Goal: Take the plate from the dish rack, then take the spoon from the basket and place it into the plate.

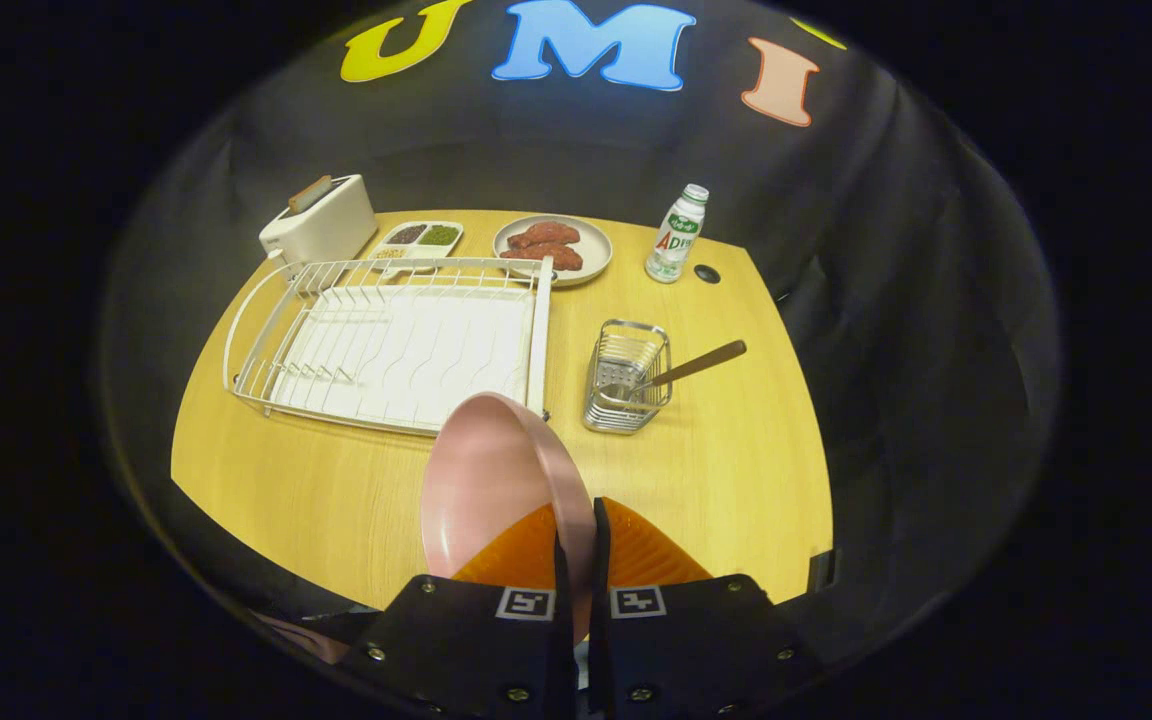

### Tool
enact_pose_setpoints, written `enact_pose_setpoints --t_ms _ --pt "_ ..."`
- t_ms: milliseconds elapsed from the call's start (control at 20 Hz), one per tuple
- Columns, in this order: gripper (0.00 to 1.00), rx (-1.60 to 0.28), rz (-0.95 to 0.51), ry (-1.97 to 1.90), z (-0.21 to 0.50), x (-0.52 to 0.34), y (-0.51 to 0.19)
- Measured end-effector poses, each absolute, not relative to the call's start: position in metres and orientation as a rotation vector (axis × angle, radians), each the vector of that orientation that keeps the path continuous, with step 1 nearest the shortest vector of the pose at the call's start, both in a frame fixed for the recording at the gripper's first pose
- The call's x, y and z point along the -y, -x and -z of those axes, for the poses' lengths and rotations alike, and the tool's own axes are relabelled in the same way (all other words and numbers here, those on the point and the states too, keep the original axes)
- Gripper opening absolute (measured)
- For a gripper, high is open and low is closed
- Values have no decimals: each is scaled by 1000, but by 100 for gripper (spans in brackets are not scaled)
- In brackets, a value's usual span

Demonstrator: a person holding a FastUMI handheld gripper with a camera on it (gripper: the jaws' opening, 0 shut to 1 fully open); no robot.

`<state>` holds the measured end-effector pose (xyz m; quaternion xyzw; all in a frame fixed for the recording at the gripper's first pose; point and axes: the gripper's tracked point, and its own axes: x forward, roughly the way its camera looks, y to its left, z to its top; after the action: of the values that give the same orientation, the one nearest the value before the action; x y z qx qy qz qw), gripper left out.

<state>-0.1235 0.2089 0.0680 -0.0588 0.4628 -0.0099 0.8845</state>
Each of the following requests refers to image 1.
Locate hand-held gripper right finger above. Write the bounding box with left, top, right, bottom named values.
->
left=588, top=497, right=827, bottom=720

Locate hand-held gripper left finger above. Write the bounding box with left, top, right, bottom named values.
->
left=341, top=503, right=577, bottom=720

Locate pink plate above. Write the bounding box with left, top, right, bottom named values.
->
left=420, top=392, right=597, bottom=646

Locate metal wire basket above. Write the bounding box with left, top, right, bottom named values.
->
left=582, top=319, right=673, bottom=435

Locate wooden-handled spoon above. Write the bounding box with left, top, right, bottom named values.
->
left=604, top=340, right=748, bottom=401

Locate white wire dish rack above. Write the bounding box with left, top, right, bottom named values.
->
left=223, top=255, right=555, bottom=438

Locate beige round dish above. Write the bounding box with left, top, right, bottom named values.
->
left=492, top=214, right=614, bottom=289

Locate white divided dish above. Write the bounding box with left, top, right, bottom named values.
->
left=368, top=221, right=465, bottom=273

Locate red meat piece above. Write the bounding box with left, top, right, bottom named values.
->
left=508, top=221, right=582, bottom=251
left=499, top=243, right=585, bottom=272

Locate white drink bottle green label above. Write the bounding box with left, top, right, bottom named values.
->
left=644, top=183, right=710, bottom=285

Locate black backdrop cloth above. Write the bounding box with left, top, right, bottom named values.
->
left=101, top=0, right=1062, bottom=691

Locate white toaster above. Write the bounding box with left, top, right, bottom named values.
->
left=258, top=174, right=379, bottom=266

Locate toast slice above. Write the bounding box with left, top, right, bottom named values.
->
left=287, top=176, right=333, bottom=214

